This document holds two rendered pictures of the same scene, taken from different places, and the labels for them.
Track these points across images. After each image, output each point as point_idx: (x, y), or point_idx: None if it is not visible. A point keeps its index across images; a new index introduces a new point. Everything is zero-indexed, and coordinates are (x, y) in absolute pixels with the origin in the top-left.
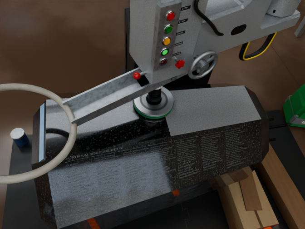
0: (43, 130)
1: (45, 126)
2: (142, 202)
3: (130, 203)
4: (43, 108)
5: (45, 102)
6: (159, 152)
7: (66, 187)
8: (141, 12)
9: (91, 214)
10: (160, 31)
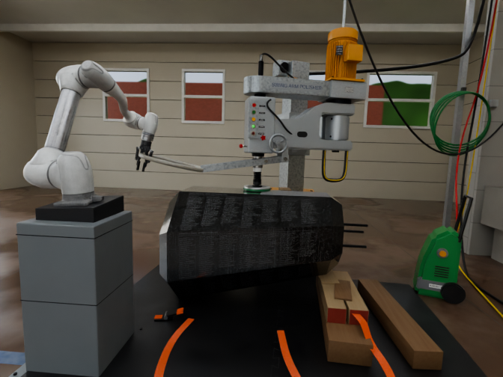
0: None
1: None
2: (230, 233)
3: (221, 229)
4: None
5: None
6: (249, 202)
7: (183, 208)
8: (246, 116)
9: (191, 229)
10: (249, 111)
